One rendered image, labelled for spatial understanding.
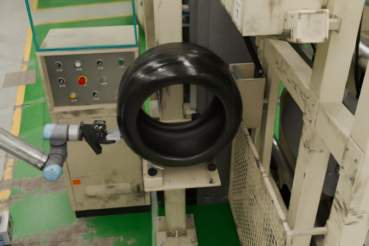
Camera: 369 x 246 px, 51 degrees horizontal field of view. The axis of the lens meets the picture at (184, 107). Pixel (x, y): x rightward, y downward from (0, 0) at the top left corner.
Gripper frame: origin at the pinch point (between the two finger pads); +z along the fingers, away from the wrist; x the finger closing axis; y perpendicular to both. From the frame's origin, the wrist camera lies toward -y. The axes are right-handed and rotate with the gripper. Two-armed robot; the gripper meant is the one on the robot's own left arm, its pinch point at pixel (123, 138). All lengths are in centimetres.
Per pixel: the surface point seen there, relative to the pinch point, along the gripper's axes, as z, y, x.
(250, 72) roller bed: 67, 20, 38
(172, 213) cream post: 32, -75, 27
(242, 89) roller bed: 58, 19, 20
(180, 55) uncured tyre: 21.6, 44.9, -3.9
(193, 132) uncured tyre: 35.0, -4.6, 13.9
